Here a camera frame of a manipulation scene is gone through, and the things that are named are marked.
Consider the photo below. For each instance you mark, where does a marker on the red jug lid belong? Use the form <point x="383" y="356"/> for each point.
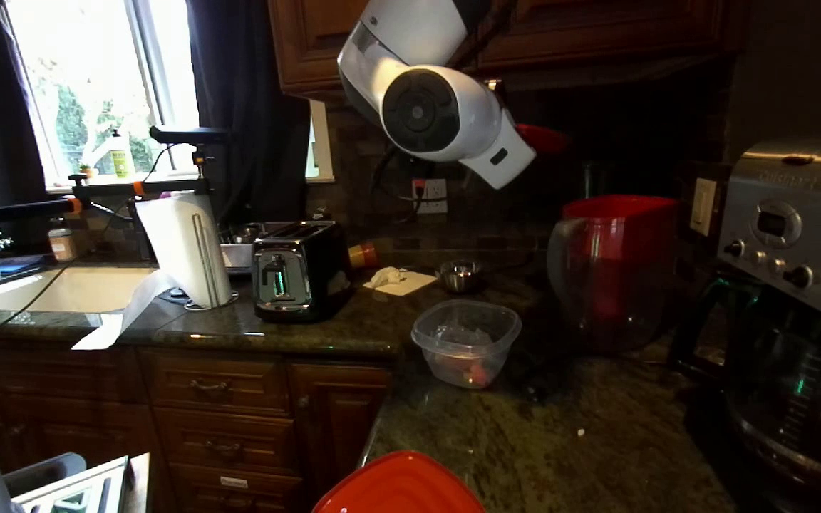
<point x="547" y="137"/>

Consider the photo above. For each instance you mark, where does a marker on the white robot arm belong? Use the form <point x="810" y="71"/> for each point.
<point x="441" y="115"/>

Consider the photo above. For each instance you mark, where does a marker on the red transparent jug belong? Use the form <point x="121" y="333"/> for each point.
<point x="619" y="275"/>

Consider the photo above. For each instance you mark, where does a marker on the small orange red item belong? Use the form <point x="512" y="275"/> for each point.
<point x="364" y="255"/>

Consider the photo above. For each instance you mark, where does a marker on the small metal bowl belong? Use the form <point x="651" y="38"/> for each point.
<point x="464" y="278"/>

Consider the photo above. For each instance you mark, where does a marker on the clear plastic food container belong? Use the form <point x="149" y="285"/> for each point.
<point x="467" y="336"/>

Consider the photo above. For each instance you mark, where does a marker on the black chrome toaster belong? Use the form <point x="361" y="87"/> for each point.
<point x="299" y="271"/>

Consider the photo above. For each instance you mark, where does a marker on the small white bowl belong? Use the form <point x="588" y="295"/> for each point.
<point x="235" y="255"/>

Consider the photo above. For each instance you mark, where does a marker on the brown wooden lower cabinet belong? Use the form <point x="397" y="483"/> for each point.
<point x="220" y="416"/>

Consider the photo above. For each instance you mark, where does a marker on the brown wooden cabinet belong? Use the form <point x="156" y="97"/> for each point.
<point x="619" y="28"/>
<point x="220" y="416"/>

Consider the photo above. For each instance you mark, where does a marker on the white paper sheet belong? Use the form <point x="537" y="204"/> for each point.
<point x="121" y="316"/>

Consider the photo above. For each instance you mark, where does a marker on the green soap bottle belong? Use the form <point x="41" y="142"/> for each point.
<point x="121" y="158"/>

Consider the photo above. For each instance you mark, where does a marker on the brown wooden upper cabinet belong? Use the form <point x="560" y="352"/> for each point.
<point x="619" y="28"/>

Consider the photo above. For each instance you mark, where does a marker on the kitchen sink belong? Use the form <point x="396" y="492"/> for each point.
<point x="58" y="289"/>

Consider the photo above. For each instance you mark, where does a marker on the silver black coffee maker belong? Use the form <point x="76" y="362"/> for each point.
<point x="792" y="285"/>

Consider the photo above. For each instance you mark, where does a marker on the white dishwasher rack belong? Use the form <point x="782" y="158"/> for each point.
<point x="79" y="486"/>

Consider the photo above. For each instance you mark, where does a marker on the white light switch plate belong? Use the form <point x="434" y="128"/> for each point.
<point x="703" y="205"/>

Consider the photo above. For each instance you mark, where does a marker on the window with white frame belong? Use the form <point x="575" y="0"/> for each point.
<point x="99" y="74"/>

